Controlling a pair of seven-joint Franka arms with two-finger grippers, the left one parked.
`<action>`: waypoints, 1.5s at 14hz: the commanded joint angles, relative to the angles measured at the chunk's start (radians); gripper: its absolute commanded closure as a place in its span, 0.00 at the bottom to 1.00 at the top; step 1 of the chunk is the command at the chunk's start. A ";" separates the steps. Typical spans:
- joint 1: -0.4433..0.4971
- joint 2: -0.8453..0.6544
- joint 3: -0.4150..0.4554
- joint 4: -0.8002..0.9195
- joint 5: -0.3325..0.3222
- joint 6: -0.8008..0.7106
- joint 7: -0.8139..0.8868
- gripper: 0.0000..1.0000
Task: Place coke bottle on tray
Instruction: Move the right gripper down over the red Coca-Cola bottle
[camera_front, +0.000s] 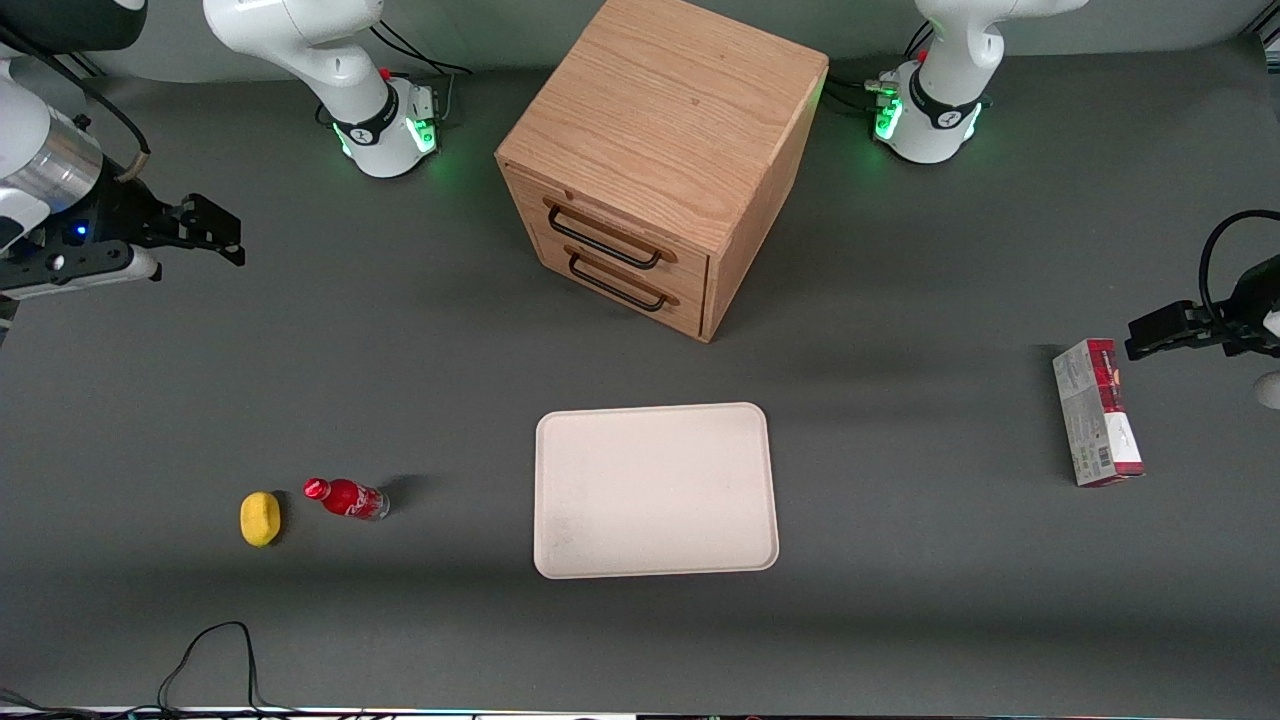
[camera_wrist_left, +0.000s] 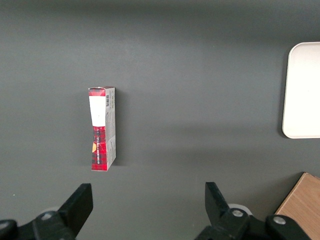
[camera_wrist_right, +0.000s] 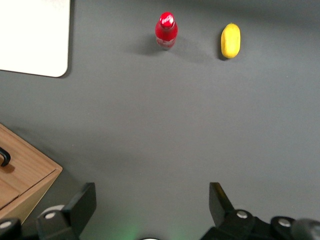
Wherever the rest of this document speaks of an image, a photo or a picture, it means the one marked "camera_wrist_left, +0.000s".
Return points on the light wooden board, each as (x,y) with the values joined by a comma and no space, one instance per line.
(303,200)

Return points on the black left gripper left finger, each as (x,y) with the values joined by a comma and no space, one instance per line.
(72,210)

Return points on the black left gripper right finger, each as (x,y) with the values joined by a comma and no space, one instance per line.
(220,207)

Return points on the white plastic tray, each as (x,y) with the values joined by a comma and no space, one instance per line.
(303,92)

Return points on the red plaid cardboard box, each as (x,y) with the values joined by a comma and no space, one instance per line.
(102,130)

